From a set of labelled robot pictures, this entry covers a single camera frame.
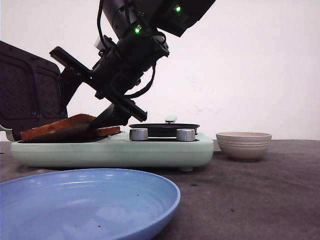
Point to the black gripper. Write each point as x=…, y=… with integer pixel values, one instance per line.
x=112, y=76

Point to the toast bread slice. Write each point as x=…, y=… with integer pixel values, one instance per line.
x=108, y=131
x=58, y=128

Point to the beige ribbed bowl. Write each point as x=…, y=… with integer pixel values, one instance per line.
x=244, y=146

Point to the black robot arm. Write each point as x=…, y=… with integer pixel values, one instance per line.
x=140, y=26

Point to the mint green breakfast maker base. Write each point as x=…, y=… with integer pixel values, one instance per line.
x=117, y=151

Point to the left silver control knob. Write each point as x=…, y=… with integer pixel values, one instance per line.
x=138, y=134

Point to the silver control knob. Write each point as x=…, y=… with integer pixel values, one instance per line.
x=138, y=134
x=185, y=135

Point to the right silver control knob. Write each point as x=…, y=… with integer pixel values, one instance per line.
x=185, y=135

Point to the blue plate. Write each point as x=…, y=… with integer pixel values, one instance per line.
x=87, y=204

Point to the black frying pan green handle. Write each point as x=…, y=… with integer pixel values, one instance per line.
x=164, y=129

